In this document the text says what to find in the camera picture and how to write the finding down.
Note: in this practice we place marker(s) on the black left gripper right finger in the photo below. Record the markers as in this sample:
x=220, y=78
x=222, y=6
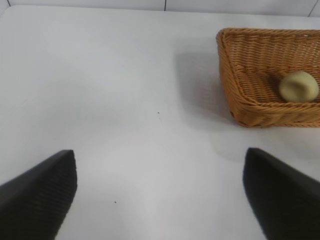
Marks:
x=282, y=200

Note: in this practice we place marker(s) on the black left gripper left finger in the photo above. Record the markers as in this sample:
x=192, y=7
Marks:
x=35, y=200

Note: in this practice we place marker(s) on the pale egg yolk pastry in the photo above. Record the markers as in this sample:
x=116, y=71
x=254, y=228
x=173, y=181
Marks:
x=298, y=86

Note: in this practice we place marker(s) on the woven wicker basket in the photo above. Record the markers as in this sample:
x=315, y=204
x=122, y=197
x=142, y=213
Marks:
x=250, y=75

